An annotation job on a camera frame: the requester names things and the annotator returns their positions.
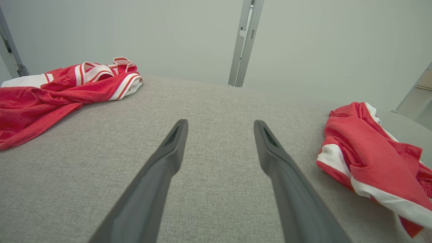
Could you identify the grey slanted metal frame post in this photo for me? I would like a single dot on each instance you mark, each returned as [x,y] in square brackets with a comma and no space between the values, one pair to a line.
[13,55]

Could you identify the grey aluminium frame post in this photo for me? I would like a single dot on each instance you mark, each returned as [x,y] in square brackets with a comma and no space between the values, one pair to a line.
[240,60]

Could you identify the red and white basketball jersey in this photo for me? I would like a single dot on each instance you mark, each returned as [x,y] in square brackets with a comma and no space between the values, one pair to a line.
[33,108]

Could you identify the grey metal frame panel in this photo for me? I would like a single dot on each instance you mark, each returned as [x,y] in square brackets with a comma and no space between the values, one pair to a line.
[418,101]

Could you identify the red shorts with white trim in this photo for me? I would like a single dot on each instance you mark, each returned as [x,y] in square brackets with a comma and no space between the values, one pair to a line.
[371,152]

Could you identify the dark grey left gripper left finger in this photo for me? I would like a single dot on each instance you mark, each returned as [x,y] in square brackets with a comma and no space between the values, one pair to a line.
[148,195]

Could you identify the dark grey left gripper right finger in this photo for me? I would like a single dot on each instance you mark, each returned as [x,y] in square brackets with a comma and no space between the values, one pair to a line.
[297,202]

